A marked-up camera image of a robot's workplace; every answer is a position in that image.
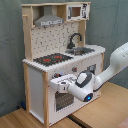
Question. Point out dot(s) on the black toy stovetop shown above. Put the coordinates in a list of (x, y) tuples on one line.
[(52, 59)]

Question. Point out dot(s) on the red left stove knob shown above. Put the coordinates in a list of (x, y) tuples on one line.
[(56, 75)]

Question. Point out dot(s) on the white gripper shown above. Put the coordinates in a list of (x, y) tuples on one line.
[(61, 84)]

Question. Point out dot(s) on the white wooden toy kitchen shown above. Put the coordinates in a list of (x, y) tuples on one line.
[(46, 40)]

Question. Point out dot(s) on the red right stove knob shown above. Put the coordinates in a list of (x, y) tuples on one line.
[(74, 69)]

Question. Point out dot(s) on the white toy oven door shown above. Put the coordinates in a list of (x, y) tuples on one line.
[(62, 102)]

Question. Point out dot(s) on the grey toy sink basin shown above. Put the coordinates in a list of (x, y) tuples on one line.
[(79, 51)]

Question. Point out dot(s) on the red stove knob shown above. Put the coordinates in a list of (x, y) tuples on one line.
[(74, 69), (56, 75)]

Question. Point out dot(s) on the white toy microwave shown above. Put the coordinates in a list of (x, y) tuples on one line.
[(78, 11)]

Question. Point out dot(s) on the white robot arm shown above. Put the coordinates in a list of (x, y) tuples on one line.
[(86, 83)]

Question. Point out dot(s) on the grey toy range hood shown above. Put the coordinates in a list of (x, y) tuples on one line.
[(48, 18)]

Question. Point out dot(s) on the toy dishwasher door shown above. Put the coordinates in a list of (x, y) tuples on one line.
[(92, 64)]

